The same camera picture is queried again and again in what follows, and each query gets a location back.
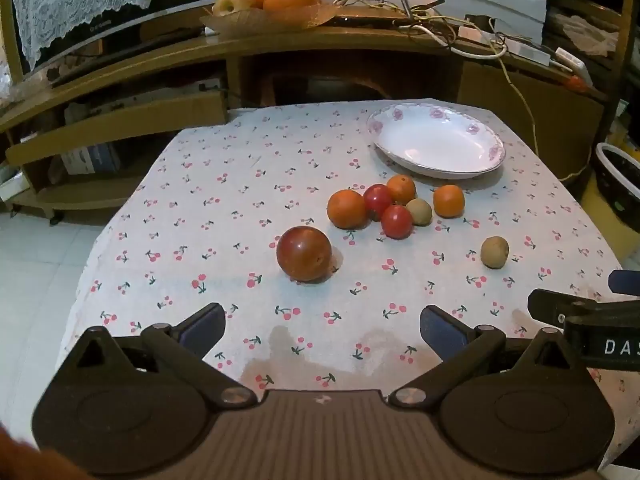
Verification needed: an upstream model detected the black flat device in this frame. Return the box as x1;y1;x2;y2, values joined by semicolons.
330;14;403;29

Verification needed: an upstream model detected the white power strip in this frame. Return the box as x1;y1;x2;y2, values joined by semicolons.
457;25;557;67

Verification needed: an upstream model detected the white floral plate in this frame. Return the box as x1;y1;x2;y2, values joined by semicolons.
366;103;506;180

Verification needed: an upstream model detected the wooden television stand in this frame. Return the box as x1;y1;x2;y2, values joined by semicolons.
0;2;617;227

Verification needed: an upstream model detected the wooden shelf unit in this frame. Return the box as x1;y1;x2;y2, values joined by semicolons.
546;0;637;128

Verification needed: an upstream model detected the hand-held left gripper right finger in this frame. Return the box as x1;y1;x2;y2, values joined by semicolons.
387;304;576;411

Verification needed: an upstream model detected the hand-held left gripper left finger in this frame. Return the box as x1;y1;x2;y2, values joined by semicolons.
65;303;258;411

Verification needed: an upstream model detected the cherry print tablecloth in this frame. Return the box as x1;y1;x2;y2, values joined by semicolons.
56;97;640;480

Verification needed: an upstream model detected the small brown fruit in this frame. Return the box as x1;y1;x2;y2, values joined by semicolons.
480;236;510;270
405;198;433;227

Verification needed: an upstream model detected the black basket with white rim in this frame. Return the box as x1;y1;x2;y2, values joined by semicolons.
594;142;640;234

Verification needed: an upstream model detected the white plug adapter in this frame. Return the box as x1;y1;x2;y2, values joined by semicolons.
552;47;586;79

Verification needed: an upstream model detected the large orange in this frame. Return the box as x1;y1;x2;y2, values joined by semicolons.
327;189;369;230

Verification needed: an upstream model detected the yellow cable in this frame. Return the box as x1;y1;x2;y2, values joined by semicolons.
487;17;594;184

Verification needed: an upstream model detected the small orange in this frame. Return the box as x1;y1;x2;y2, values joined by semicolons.
386;174;417;206
432;184;466;219

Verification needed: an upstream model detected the yellow apple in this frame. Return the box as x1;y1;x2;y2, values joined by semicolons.
212;0;265;16

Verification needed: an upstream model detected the white lace cloth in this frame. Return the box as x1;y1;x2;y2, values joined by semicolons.
11;0;174;69

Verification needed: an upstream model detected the leaf-shaped glass fruit tray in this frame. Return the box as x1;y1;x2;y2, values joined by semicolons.
199;2;342;37

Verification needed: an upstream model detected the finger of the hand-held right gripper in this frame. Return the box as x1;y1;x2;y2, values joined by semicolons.
527;288;640;330
609;269;640;294

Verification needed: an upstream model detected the small red tomato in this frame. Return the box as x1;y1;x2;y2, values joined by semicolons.
380;204;414;240
363;183;394;222

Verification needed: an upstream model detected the white cable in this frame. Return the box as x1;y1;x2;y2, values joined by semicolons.
424;24;509;59

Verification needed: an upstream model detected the blue and white box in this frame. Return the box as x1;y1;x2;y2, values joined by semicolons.
60;142;122;176

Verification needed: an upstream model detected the large dark red tomato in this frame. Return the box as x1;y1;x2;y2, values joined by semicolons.
276;225;333;284

